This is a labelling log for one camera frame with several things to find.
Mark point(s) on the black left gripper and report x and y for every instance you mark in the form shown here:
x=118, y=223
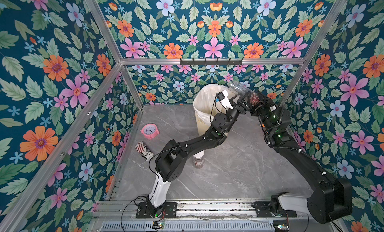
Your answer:
x=237, y=108

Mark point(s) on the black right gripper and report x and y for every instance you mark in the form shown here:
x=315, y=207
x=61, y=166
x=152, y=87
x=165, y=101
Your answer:
x=258, y=101

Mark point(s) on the clear flower tea jar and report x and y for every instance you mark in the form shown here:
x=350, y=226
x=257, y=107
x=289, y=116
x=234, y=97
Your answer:
x=246, y=96

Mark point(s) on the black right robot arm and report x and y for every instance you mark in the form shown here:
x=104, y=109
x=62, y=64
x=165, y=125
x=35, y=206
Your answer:
x=331, y=198

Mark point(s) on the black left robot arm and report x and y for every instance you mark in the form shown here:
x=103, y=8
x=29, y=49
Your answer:
x=172, y=159

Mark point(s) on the white plastic bin liner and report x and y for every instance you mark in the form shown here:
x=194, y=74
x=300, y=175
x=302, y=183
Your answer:
x=205, y=99

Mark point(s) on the cream ribbed trash bin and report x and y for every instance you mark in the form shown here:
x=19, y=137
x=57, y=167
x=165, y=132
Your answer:
x=203, y=120

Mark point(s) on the clear jar with white lid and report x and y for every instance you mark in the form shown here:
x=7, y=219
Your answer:
x=199, y=159

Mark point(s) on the pink alarm clock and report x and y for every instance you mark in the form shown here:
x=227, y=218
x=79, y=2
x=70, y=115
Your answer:
x=150, y=131

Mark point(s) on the striped flag pattern can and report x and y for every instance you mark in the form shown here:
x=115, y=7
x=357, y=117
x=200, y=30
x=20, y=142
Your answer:
x=144, y=151

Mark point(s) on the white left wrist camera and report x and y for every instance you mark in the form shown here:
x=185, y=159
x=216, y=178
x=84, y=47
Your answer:
x=223, y=99

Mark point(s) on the black hook rail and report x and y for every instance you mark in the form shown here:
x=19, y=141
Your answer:
x=211, y=61

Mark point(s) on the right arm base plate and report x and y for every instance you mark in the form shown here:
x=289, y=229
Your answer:
x=266, y=209

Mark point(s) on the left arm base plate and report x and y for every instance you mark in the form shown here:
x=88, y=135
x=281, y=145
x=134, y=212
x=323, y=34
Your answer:
x=148, y=211

